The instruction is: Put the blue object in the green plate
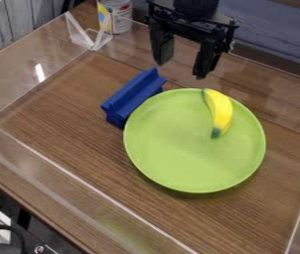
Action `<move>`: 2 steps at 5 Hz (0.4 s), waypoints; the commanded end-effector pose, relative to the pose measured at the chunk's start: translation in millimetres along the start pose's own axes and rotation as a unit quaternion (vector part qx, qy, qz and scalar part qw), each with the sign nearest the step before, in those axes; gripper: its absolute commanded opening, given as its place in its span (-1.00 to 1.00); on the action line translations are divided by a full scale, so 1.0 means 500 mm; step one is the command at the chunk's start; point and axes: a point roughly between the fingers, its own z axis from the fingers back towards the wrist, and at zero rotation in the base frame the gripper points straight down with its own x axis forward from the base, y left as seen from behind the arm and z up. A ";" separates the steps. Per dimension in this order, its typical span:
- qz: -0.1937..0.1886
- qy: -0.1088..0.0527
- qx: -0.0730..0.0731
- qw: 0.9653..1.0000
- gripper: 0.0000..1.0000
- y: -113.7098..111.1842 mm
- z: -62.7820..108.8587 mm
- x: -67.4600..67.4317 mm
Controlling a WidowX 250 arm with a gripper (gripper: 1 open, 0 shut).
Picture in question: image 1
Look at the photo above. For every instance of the clear acrylic corner bracket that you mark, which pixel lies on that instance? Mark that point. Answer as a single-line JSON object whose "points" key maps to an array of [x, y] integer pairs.
{"points": [[90, 38]]}

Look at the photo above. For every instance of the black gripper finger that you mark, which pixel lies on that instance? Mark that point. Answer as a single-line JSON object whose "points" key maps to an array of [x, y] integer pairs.
{"points": [[161, 41], [206, 59]]}

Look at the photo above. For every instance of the clear acrylic enclosure wall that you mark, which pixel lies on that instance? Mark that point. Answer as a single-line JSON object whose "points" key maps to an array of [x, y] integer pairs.
{"points": [[66, 169]]}

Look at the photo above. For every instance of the yellow toy banana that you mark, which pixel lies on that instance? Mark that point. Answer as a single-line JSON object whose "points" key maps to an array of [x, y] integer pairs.
{"points": [[221, 109]]}

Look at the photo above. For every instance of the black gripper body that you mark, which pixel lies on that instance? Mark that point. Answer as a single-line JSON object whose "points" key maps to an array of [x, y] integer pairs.
{"points": [[194, 20]]}

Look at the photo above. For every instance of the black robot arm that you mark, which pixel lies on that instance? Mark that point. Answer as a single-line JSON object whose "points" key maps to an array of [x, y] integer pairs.
{"points": [[194, 20]]}

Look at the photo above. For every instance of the green plate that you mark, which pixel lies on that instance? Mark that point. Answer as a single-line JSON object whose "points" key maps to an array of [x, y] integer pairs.
{"points": [[170, 147]]}

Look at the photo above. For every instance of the white labelled container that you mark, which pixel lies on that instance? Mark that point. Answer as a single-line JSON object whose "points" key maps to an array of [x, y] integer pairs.
{"points": [[114, 15]]}

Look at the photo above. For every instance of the blue block object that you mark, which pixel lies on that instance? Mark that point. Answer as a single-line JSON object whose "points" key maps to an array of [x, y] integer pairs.
{"points": [[141, 87]]}

